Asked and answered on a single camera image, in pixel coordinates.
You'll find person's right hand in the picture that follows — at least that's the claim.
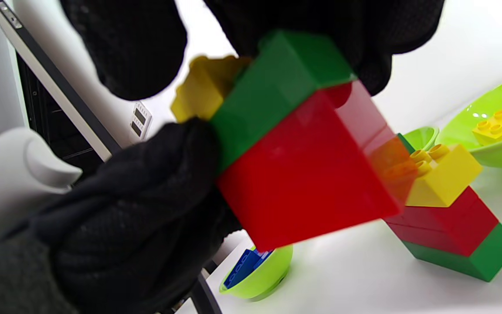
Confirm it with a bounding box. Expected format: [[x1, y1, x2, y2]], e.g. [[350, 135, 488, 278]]
[[0, 118, 243, 314]]

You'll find person's left hand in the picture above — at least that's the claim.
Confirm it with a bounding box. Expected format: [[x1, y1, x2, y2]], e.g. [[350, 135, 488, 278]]
[[59, 0, 445, 101]]

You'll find long green toy brick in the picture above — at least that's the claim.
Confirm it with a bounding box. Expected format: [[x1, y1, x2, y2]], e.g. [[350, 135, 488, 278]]
[[210, 30, 358, 175], [401, 222, 502, 282]]

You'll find small yellow toy brick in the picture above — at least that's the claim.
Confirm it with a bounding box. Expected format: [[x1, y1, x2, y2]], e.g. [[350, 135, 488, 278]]
[[171, 55, 251, 123]]

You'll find small green toy brick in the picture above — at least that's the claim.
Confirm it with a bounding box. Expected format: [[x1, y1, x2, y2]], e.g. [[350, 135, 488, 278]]
[[397, 133, 415, 153]]

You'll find long yellow toy brick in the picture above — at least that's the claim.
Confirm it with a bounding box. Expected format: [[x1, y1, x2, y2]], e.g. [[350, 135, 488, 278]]
[[472, 99, 502, 147], [406, 144, 483, 208]]

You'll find black metal rack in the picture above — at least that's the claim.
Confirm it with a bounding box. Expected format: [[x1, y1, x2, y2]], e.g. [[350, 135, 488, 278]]
[[16, 52, 108, 179]]

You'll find lime green plastic bowl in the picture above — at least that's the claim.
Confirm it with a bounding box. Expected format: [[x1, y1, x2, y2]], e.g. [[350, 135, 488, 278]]
[[219, 244, 294, 301], [401, 126, 440, 151], [436, 68, 502, 168]]

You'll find grey flat panel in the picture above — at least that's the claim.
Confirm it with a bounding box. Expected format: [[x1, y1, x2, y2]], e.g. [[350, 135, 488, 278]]
[[0, 0, 121, 162]]

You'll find white labelled wall device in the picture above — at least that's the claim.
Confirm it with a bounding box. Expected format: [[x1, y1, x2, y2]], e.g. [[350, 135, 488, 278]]
[[130, 101, 152, 140]]

